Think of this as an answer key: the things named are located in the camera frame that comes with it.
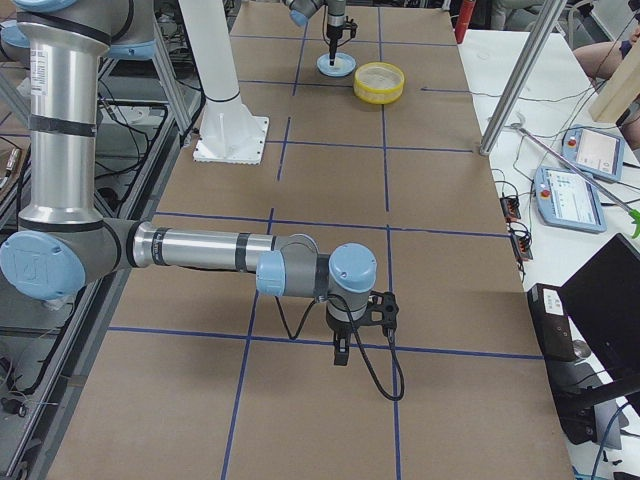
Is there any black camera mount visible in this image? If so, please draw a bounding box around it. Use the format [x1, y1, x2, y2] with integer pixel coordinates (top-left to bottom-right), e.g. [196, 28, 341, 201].
[340, 16, 358, 46]
[358, 291, 399, 344]

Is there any white camera post base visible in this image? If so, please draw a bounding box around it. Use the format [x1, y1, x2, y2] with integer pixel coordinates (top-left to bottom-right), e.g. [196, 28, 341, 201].
[179, 0, 269, 165]

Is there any far blue teach pendant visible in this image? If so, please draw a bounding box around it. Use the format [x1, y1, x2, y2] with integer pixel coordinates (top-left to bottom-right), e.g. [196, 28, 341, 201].
[562, 125, 624, 183]

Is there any near blue teach pendant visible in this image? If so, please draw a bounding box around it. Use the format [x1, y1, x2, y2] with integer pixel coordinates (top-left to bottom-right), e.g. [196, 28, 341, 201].
[533, 166, 607, 233]

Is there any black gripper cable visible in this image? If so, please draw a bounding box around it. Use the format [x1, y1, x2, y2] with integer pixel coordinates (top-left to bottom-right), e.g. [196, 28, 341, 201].
[273, 291, 405, 402]

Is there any black computer monitor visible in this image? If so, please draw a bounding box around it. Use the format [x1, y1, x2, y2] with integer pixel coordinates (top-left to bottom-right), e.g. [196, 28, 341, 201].
[558, 232, 640, 382]

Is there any wooden board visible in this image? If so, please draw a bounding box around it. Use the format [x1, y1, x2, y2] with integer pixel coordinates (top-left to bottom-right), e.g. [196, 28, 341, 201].
[589, 40, 639, 123]

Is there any red cylinder bottle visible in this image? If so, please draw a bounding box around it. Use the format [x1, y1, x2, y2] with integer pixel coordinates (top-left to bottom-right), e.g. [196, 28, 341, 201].
[454, 0, 476, 44]

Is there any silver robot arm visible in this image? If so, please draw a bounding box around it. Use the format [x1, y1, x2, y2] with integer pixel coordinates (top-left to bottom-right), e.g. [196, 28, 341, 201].
[1, 1, 382, 365]
[282, 0, 347, 67]

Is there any aluminium frame post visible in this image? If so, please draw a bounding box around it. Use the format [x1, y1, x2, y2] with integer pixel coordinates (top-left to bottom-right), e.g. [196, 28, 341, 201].
[479, 0, 567, 156]

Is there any black desktop box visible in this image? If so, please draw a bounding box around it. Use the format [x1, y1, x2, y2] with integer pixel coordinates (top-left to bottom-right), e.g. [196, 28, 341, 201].
[527, 283, 625, 450]

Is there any orange black connector box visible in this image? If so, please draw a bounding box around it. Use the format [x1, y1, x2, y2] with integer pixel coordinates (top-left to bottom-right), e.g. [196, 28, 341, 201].
[500, 181, 521, 222]

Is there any light blue plate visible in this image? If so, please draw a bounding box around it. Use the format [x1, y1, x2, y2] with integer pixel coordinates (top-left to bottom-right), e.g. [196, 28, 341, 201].
[316, 52, 357, 78]

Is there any yellow rimmed bamboo steamer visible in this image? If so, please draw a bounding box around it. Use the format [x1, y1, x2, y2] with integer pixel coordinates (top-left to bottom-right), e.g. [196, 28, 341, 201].
[353, 62, 405, 105]

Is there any blue teach pendant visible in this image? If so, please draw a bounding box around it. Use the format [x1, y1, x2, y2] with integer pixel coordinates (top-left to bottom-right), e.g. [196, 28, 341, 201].
[562, 125, 624, 183]
[533, 166, 607, 233]

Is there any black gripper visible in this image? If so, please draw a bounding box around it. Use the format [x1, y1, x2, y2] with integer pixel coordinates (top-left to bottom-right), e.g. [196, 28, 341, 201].
[328, 319, 357, 366]
[326, 24, 342, 66]

